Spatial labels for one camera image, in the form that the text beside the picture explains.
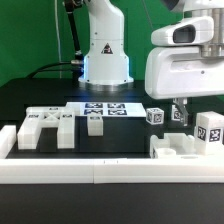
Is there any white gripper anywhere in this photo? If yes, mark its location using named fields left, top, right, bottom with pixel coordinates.
left=145, top=15, right=224, bottom=126

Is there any white chair seat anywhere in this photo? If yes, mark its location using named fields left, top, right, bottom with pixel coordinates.
left=150, top=133, right=198, bottom=159

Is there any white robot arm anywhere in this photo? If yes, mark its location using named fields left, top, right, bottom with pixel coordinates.
left=79, top=0, right=224, bottom=123

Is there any white tagged cube far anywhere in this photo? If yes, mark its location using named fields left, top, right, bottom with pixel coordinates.
left=171, top=105, right=181, bottom=121

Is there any white tagged cube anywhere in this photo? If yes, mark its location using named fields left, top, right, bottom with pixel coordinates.
left=171, top=105, right=181, bottom=121
left=146, top=108, right=164, bottom=125

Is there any white tagged cube near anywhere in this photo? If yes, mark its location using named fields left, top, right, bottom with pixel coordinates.
left=146, top=108, right=164, bottom=125

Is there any white U-shaped fence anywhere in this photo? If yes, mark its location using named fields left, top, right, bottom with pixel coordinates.
left=0, top=125, right=224, bottom=184

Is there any white marker sheet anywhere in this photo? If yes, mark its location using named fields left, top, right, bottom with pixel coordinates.
left=66, top=102, right=146, bottom=117

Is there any black cable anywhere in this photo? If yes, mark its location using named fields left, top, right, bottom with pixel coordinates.
left=26, top=61, right=84, bottom=80

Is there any white chair back frame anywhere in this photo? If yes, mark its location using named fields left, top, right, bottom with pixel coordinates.
left=17, top=106, right=75, bottom=150

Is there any black camera stand pole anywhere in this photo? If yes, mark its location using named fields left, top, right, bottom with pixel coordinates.
left=63, top=0, right=83, bottom=64

